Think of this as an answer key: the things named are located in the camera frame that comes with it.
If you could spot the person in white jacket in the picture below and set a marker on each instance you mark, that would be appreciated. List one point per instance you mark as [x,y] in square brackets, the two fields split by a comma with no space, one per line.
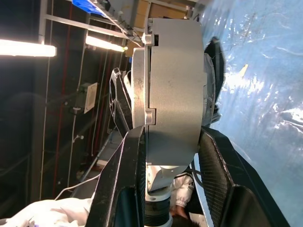
[182,189]

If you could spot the white wall box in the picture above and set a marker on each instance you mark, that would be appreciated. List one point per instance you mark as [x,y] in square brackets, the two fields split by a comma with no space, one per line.
[91,97]

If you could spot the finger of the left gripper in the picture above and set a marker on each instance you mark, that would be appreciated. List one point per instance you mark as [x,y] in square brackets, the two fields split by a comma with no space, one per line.
[219,71]
[124,106]

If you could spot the silver spoked motor end cap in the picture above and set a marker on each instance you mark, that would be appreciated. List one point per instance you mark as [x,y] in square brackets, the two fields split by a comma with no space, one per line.
[138,82]

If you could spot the silver motor housing copper windings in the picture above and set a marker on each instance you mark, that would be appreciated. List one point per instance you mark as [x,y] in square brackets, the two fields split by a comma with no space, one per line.
[175,82]

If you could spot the fluorescent tube light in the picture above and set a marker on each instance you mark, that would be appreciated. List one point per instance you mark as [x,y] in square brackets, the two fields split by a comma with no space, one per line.
[28,48]
[104,43]

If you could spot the blue plastic bin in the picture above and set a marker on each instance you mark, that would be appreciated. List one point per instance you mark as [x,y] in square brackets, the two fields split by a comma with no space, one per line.
[85,4]

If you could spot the blue plastic table sheet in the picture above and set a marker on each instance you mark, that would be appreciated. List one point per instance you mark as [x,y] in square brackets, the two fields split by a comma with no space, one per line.
[260,71]

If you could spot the white cloth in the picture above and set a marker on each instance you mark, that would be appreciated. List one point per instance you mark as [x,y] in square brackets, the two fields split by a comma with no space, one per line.
[47,212]

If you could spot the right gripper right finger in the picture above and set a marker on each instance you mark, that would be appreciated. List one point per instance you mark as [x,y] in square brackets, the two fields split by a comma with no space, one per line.
[220,177]

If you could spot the grey metal frame beam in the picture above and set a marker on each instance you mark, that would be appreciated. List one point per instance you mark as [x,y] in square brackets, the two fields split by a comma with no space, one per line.
[71,23]

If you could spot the brown cardboard box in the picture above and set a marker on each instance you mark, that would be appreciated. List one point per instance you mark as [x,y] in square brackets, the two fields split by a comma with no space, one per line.
[161,10]

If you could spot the grey finned rotor disc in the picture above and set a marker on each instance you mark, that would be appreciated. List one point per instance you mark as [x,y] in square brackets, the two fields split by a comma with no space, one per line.
[208,78]

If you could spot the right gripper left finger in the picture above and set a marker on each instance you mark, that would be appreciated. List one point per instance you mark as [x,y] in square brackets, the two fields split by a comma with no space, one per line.
[111,170]

